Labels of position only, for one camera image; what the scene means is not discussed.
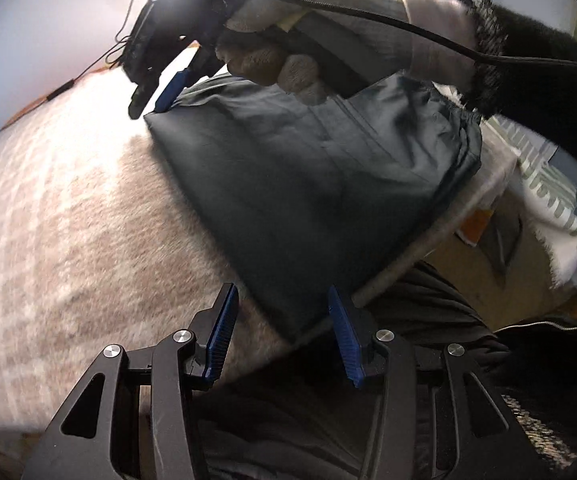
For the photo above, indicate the person's right hand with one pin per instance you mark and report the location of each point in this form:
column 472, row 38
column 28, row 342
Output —
column 263, row 57

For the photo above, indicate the orange white packet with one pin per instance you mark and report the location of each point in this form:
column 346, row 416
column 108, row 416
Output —
column 476, row 225

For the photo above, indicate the black pants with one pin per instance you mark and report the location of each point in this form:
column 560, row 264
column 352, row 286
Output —
column 293, row 185

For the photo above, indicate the person's dark clothed legs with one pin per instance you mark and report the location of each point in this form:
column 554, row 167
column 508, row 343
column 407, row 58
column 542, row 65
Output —
column 443, row 305

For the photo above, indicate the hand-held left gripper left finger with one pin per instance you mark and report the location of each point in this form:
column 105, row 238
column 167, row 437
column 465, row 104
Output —
column 221, row 335

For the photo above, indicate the checked beige bed sheet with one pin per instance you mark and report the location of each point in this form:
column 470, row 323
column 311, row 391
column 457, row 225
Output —
column 68, row 235

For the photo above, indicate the green leaf patterned throw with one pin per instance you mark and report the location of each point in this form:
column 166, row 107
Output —
column 553, row 200

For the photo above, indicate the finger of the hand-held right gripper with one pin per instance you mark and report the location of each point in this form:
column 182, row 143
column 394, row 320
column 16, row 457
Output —
column 171, row 87
column 138, row 102

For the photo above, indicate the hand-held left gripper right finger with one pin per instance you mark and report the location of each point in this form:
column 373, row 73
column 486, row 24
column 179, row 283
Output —
column 343, row 340

